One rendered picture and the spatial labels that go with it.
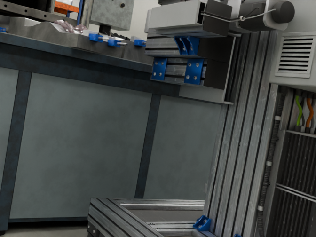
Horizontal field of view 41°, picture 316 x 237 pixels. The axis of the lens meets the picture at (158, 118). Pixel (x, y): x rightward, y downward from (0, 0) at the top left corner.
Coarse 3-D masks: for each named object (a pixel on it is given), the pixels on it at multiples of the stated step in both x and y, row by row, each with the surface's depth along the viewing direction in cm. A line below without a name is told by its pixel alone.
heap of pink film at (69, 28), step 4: (60, 20) 186; (60, 24) 184; (64, 24) 183; (68, 24) 186; (80, 24) 196; (64, 28) 183; (68, 28) 183; (72, 28) 185; (76, 28) 194; (80, 28) 193; (84, 28) 195; (72, 32) 183
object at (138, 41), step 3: (132, 36) 198; (132, 39) 197; (135, 39) 196; (138, 39) 194; (141, 39) 198; (135, 42) 195; (138, 42) 193; (141, 42) 194; (144, 42) 192; (135, 45) 196; (138, 45) 194; (141, 45) 194; (144, 45) 195
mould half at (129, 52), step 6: (126, 42) 193; (132, 42) 195; (126, 48) 194; (132, 48) 195; (138, 48) 197; (144, 48) 199; (126, 54) 194; (132, 54) 196; (138, 54) 198; (132, 60) 196; (138, 60) 198; (144, 60) 200; (150, 60) 202
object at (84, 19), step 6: (48, 0) 314; (54, 0) 315; (84, 0) 259; (90, 0) 259; (48, 6) 314; (54, 6) 317; (84, 6) 259; (90, 6) 260; (48, 12) 314; (84, 12) 259; (90, 12) 261; (84, 18) 259; (84, 24) 259
